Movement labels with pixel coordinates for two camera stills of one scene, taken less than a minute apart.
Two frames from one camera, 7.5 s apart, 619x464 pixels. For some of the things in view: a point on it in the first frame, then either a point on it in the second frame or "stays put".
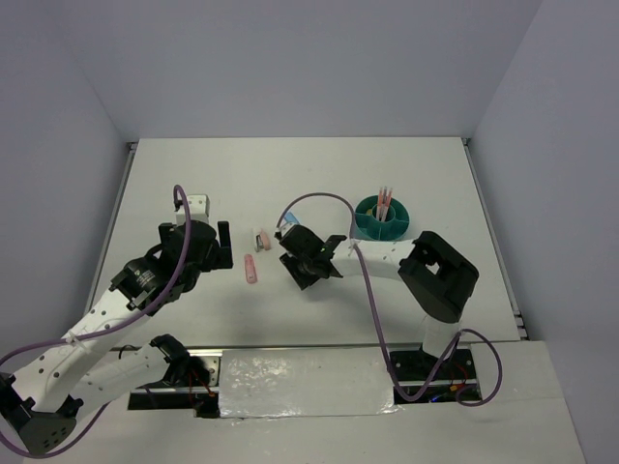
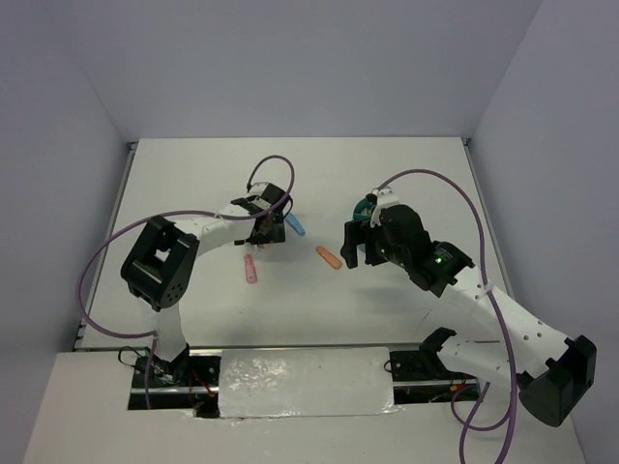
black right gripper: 303,280 → 354,234
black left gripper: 221,256 → 276,234
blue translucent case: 289,217 stays put
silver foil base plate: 308,382 stays put
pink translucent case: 250,269 stays put
